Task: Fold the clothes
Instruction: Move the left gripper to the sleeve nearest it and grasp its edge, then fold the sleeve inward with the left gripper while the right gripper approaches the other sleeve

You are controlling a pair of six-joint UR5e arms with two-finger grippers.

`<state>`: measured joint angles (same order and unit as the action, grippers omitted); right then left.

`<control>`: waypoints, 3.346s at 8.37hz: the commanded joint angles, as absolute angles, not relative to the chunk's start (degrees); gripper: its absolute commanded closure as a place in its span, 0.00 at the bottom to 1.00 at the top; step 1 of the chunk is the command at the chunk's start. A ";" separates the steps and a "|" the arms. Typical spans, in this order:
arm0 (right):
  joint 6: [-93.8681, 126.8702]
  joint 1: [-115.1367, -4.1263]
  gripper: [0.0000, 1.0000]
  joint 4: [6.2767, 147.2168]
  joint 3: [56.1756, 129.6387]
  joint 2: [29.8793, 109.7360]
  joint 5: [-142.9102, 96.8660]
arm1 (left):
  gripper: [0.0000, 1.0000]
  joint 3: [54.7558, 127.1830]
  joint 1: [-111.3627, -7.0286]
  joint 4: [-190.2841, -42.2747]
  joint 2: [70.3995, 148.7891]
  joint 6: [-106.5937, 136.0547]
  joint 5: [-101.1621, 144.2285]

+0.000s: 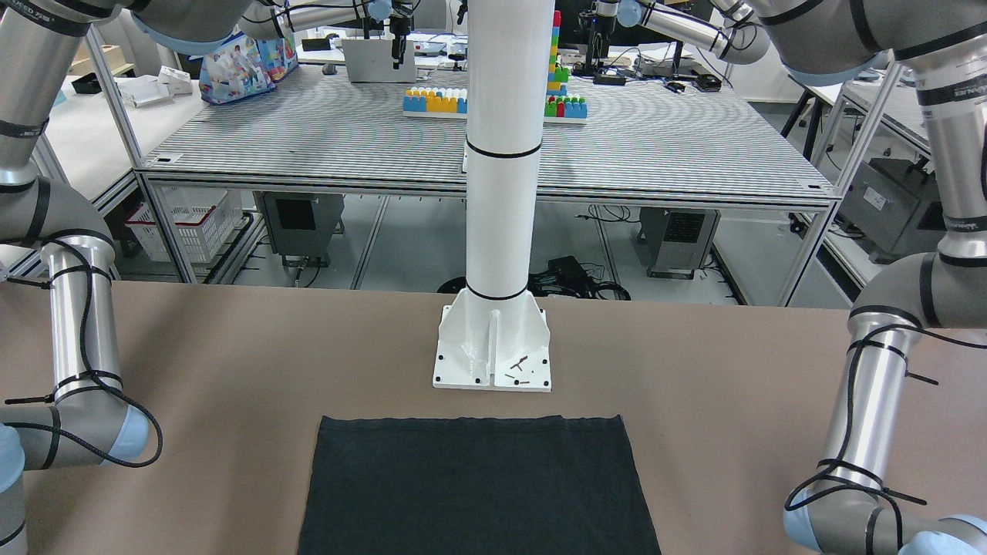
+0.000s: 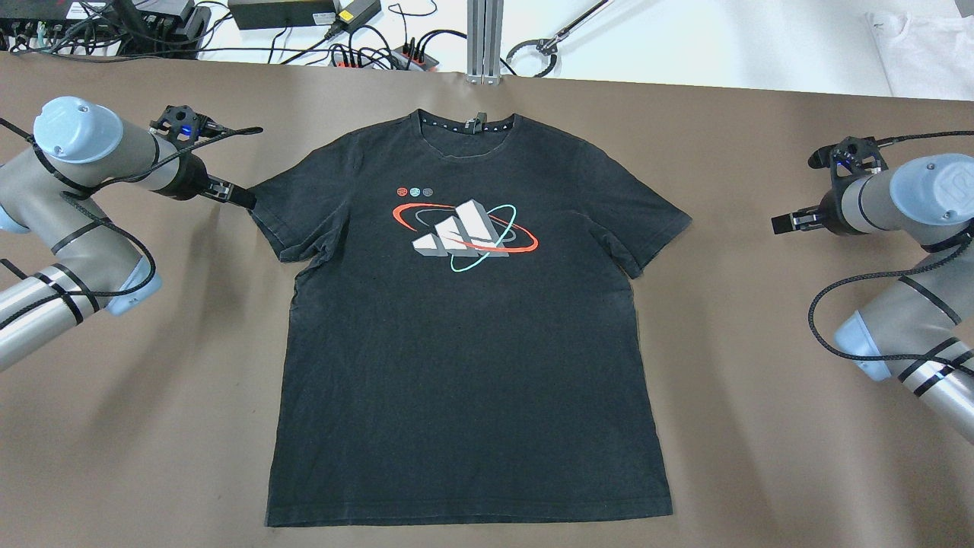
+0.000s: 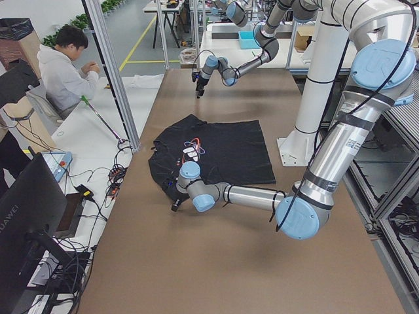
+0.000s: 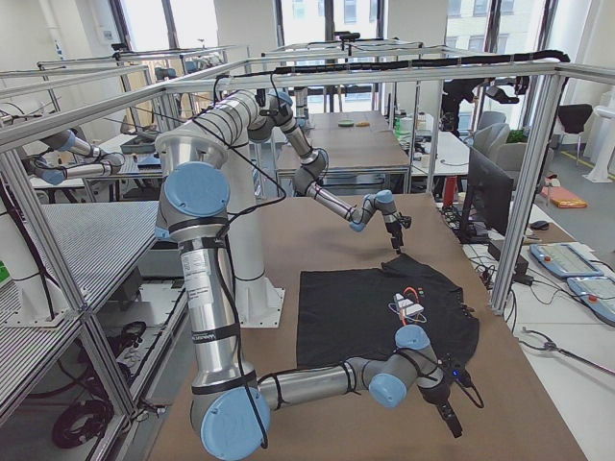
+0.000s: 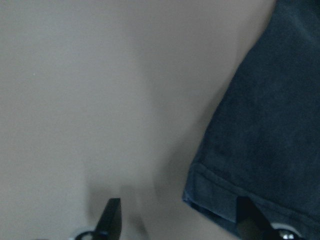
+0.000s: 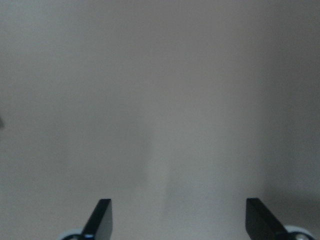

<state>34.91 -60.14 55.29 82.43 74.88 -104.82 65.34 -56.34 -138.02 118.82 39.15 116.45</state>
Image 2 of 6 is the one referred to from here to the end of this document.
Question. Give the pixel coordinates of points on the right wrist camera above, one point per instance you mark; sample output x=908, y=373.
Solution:
x=852, y=157

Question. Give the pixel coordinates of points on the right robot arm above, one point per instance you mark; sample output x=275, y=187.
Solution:
x=906, y=332

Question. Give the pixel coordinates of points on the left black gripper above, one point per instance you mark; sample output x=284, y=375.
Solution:
x=190, y=178

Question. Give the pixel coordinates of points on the black graphic t-shirt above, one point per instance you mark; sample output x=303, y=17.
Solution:
x=463, y=339

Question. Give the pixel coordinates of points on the aluminium frame post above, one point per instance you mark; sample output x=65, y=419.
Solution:
x=484, y=26

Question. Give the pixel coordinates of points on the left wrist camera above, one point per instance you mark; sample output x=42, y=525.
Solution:
x=181, y=126

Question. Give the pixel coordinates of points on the white cloth on table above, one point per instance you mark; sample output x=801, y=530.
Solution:
x=924, y=56

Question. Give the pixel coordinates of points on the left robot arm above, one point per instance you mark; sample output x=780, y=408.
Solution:
x=75, y=149

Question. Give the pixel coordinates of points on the red black usb hub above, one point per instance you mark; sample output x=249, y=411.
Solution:
x=397, y=60

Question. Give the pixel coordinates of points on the black power adapter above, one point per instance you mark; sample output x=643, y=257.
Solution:
x=278, y=14

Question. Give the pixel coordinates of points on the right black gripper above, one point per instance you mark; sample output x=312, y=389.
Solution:
x=835, y=212

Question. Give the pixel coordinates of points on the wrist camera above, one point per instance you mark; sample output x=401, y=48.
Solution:
x=852, y=157
x=181, y=126

